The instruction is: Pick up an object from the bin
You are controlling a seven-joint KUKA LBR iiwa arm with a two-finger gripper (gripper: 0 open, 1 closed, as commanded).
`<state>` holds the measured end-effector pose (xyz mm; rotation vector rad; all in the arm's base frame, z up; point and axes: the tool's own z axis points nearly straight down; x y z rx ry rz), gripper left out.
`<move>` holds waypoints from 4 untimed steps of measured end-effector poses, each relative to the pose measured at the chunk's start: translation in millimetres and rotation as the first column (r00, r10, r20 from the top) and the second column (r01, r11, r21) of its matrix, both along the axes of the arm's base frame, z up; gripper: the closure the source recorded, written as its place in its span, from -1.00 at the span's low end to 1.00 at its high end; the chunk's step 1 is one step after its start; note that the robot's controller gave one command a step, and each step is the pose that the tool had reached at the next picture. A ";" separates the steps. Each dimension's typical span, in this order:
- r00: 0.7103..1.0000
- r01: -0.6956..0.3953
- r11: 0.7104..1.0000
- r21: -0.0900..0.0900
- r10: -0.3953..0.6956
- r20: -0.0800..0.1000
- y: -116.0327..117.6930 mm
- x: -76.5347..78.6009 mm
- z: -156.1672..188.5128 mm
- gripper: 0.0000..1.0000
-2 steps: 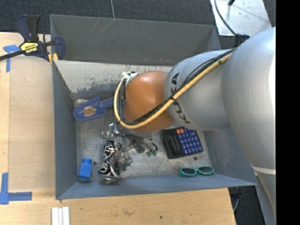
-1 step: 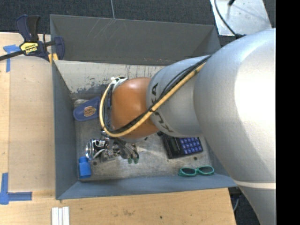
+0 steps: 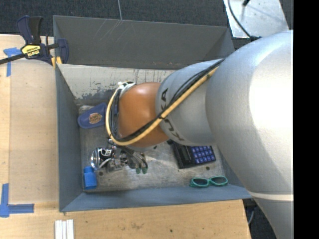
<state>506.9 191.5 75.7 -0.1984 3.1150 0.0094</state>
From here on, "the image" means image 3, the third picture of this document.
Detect black calculator with blue keys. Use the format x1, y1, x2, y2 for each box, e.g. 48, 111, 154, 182
171, 141, 217, 170

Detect pale wood board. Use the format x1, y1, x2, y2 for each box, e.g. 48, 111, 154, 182
8, 57, 61, 206

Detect silver and black can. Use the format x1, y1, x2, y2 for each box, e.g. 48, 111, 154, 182
90, 146, 116, 169

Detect grey metal bin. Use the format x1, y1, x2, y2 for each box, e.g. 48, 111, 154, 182
52, 15, 253, 213

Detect blue plastic cylinder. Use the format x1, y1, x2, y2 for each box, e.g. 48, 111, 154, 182
83, 165, 98, 191

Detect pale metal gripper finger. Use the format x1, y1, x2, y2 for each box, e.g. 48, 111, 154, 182
95, 158, 114, 172

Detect green sunglasses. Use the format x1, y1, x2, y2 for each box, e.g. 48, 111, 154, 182
189, 175, 229, 189

